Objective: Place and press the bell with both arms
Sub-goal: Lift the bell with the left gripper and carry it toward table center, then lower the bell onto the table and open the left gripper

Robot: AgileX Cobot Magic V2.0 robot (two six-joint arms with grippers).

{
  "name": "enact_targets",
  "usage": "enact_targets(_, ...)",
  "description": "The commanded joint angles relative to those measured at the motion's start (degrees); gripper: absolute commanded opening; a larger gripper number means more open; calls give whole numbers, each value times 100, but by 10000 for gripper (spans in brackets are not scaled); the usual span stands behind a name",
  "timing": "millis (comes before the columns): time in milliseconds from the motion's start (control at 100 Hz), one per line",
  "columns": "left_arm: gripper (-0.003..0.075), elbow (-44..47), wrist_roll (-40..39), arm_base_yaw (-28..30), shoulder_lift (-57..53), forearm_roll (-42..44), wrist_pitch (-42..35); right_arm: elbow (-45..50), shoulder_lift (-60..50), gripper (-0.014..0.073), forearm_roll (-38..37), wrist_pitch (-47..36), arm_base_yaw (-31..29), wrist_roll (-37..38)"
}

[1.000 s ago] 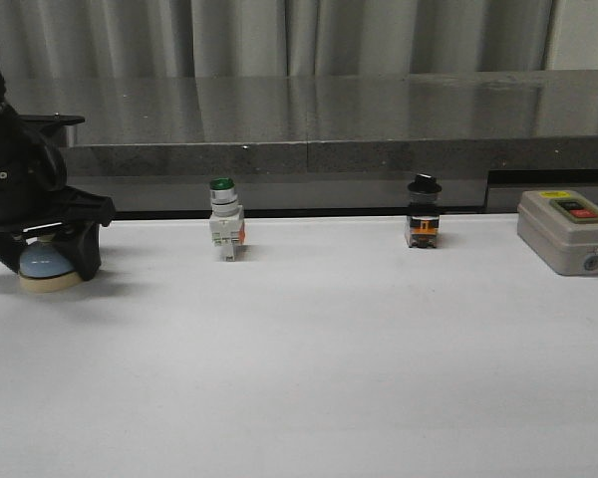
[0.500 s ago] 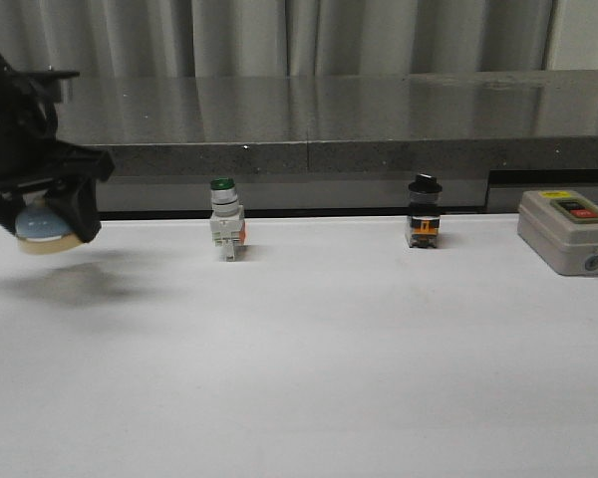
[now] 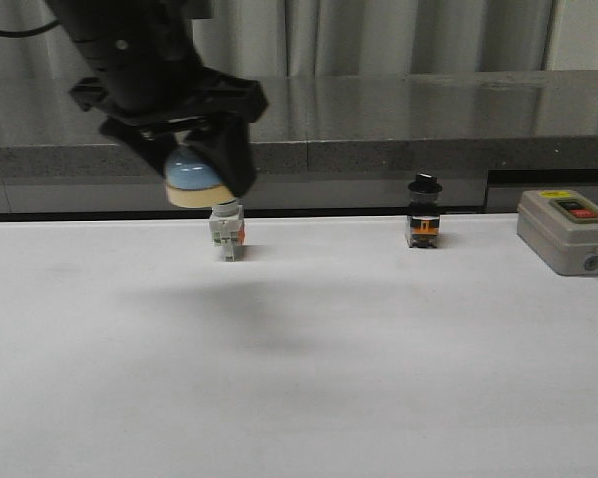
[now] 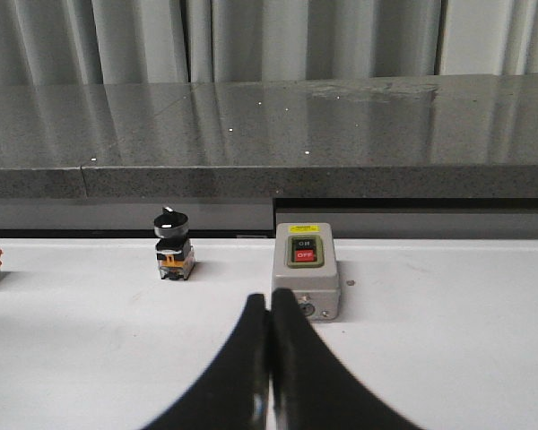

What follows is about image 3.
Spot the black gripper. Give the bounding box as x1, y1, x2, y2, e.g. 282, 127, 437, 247
70, 37, 268, 197

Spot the blue desk bell cream base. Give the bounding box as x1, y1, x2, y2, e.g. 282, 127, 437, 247
164, 146, 235, 209

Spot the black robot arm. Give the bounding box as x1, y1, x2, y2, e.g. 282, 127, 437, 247
47, 1, 268, 207

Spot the grey stone counter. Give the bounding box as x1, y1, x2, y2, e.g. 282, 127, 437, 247
0, 71, 598, 218

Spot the grey curtain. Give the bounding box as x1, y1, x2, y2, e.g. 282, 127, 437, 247
0, 0, 598, 81

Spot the green pushbutton switch white body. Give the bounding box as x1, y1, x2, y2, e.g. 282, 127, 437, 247
209, 199, 245, 261

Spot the black cable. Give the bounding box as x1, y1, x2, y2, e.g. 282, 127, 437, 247
0, 17, 61, 39

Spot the black rotary selector switch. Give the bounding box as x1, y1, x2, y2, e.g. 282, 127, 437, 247
405, 173, 443, 248

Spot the grey push button switch box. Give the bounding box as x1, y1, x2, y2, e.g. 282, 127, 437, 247
517, 190, 598, 276

